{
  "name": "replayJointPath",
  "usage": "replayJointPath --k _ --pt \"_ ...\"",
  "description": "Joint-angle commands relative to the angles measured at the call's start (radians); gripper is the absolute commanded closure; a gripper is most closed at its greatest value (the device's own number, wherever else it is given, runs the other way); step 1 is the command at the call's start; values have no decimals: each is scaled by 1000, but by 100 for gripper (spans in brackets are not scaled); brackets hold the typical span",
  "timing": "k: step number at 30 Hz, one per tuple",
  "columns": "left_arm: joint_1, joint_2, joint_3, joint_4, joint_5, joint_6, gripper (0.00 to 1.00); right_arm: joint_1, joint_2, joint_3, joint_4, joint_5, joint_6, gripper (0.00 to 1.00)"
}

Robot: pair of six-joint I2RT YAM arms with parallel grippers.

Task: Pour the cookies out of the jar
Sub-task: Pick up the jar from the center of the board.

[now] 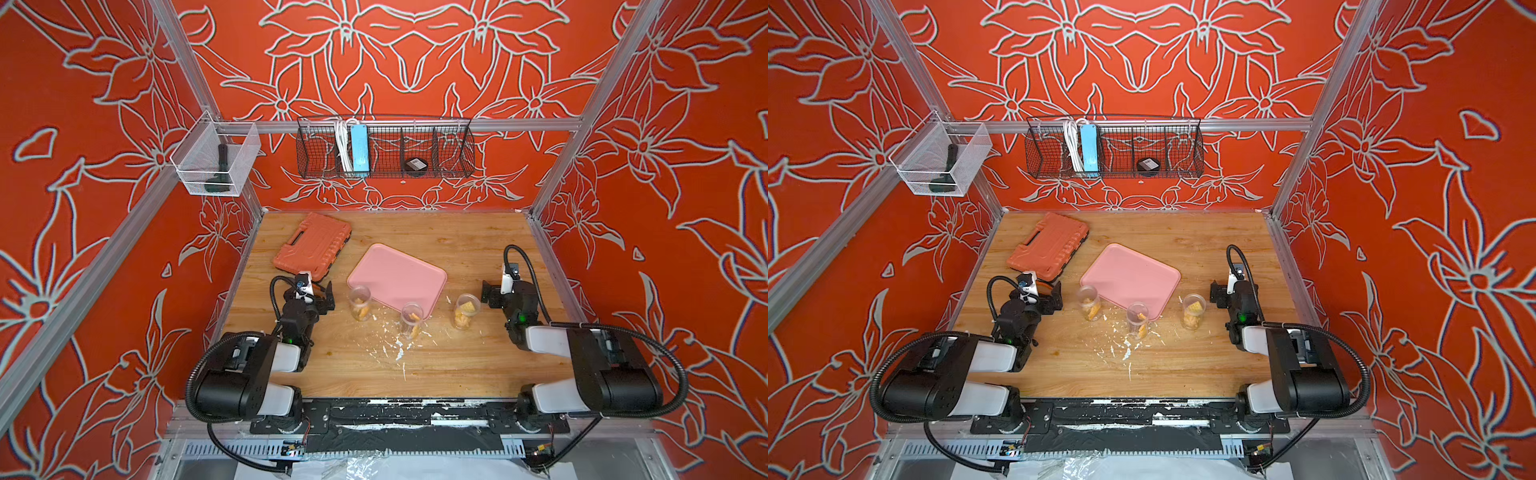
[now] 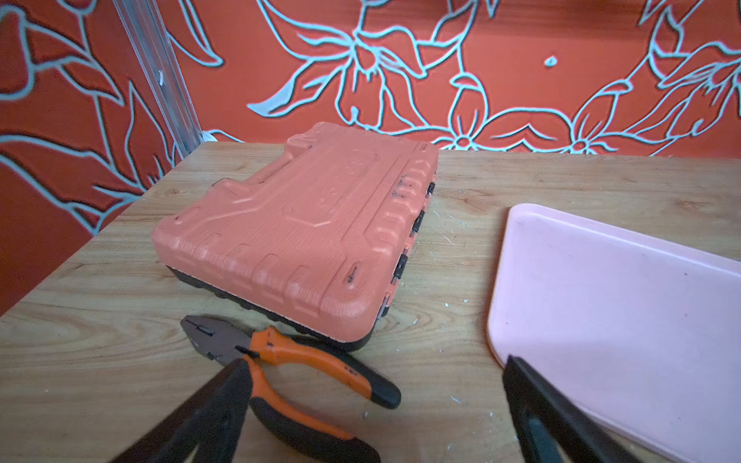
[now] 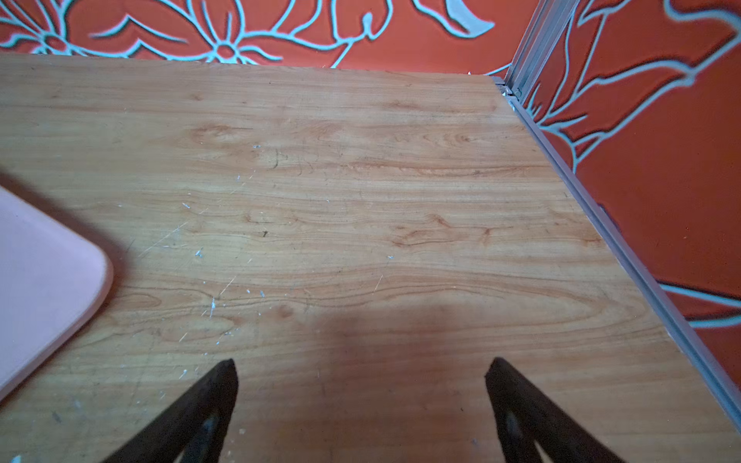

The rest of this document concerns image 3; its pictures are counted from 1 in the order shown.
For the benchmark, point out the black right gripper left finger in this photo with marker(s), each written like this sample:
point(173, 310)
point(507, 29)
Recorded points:
point(191, 429)

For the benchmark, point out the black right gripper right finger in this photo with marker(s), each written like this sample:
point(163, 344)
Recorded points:
point(530, 425)

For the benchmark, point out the pink plastic tray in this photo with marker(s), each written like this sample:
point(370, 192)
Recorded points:
point(53, 281)

